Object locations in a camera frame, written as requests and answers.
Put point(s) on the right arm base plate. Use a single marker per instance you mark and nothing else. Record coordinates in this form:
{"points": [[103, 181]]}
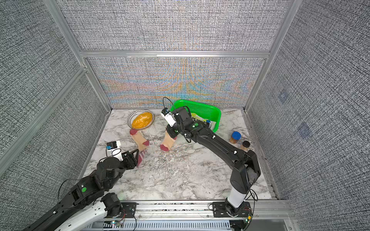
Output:
{"points": [[225, 210]]}

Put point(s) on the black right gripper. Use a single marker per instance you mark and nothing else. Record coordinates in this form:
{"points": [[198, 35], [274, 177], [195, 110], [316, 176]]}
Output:
{"points": [[171, 130]]}

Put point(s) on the pink tan striped sock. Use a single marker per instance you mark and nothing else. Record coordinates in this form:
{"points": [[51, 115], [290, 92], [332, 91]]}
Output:
{"points": [[141, 142]]}

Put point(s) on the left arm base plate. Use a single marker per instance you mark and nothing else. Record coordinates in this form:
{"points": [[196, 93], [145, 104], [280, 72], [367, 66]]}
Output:
{"points": [[125, 210]]}

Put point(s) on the jar with blue lid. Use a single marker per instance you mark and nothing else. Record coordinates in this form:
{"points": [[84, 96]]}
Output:
{"points": [[235, 137]]}

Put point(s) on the green plastic basket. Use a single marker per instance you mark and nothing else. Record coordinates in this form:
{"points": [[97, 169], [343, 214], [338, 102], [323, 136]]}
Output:
{"points": [[207, 112]]}

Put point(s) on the white sock yellow dots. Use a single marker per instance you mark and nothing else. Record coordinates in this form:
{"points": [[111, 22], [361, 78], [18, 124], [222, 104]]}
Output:
{"points": [[207, 121]]}

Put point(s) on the jar with black lid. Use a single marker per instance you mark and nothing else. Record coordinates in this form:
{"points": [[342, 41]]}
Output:
{"points": [[245, 146]]}

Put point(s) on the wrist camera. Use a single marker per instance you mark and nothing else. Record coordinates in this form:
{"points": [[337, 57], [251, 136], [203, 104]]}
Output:
{"points": [[113, 150], [168, 116]]}

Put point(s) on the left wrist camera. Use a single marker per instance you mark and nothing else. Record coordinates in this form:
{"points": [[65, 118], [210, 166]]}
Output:
{"points": [[113, 150]]}

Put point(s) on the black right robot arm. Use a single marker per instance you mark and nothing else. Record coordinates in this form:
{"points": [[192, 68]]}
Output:
{"points": [[244, 165]]}

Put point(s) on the patterned bowl with orange food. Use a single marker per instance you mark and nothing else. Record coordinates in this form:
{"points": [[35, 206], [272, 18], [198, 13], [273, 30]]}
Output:
{"points": [[140, 120]]}

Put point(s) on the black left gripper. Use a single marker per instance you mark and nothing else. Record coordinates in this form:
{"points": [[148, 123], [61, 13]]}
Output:
{"points": [[130, 158]]}

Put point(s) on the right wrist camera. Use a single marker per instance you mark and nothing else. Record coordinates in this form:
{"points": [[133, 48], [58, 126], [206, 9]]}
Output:
{"points": [[168, 116]]}

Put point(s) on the aluminium front rail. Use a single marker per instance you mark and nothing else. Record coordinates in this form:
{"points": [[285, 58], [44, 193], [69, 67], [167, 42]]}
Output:
{"points": [[264, 209]]}

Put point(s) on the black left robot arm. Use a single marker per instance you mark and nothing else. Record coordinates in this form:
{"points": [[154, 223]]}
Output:
{"points": [[90, 198]]}

